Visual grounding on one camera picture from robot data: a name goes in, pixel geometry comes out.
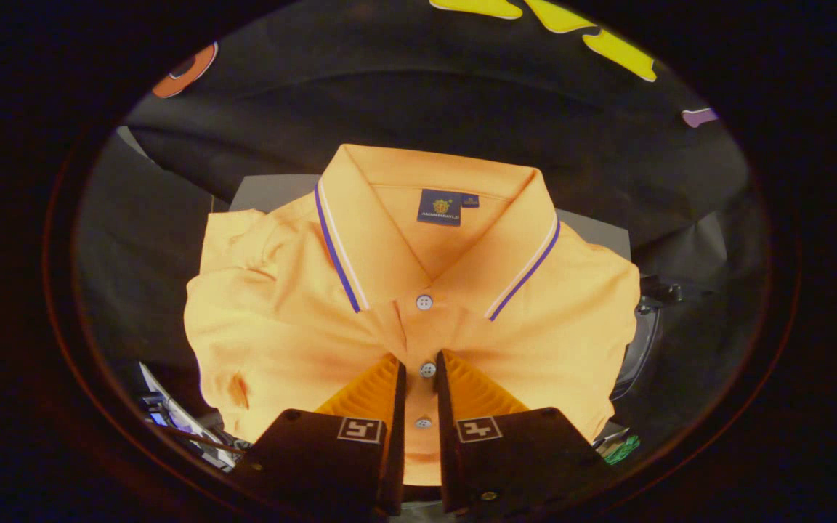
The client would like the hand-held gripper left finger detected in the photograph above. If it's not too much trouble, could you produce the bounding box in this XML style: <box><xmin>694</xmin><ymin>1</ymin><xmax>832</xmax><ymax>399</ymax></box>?
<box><xmin>230</xmin><ymin>354</ymin><xmax>408</xmax><ymax>518</ymax></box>

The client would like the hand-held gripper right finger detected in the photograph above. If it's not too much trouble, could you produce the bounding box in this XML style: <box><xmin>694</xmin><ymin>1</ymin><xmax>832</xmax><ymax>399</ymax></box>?
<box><xmin>434</xmin><ymin>349</ymin><xmax>614</xmax><ymax>519</ymax></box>

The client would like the yellow polo shirt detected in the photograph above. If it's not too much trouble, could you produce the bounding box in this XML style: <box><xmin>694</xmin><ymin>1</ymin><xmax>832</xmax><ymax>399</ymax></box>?
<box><xmin>184</xmin><ymin>143</ymin><xmax>642</xmax><ymax>486</ymax></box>

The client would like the green crumpled item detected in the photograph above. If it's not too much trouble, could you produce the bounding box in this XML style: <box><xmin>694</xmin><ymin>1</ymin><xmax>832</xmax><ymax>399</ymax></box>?
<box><xmin>594</xmin><ymin>430</ymin><xmax>642</xmax><ymax>466</ymax></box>

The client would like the white side desk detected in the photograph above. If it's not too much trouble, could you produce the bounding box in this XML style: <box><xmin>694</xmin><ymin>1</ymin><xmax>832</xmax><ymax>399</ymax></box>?
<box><xmin>137</xmin><ymin>361</ymin><xmax>245</xmax><ymax>470</ymax></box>

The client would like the black backdrop cloth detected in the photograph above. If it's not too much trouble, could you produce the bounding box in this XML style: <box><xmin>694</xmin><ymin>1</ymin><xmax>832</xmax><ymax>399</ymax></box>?
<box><xmin>73</xmin><ymin>0</ymin><xmax>772</xmax><ymax>451</ymax></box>

